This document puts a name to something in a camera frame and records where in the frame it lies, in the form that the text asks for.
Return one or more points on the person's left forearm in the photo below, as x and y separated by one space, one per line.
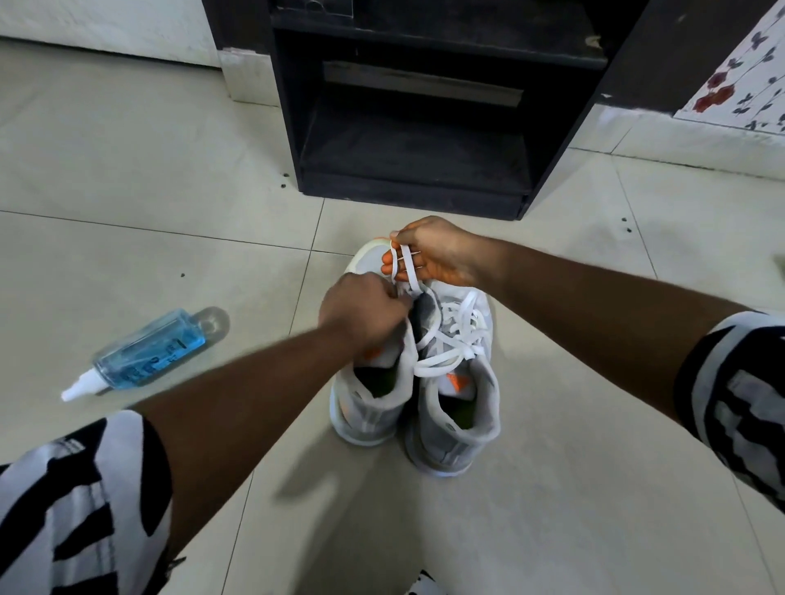
245 411

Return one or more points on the zebra striped garment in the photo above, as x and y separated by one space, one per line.
61 502

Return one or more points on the clear plastic box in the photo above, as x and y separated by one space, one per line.
313 7

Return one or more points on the grey sneaker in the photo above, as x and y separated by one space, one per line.
368 423
454 441

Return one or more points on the blue transparent bottle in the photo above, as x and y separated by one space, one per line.
147 352

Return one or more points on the black open shelf box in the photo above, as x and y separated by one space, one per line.
417 153

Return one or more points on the dark brown wooden cabinet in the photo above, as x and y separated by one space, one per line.
662 49

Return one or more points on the person's left hand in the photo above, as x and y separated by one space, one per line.
362 312

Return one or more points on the person's right hand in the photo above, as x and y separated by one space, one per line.
448 251

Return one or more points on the white floral patterned sheet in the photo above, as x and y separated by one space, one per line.
742 86

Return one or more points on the person's right forearm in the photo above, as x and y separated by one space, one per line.
613 325

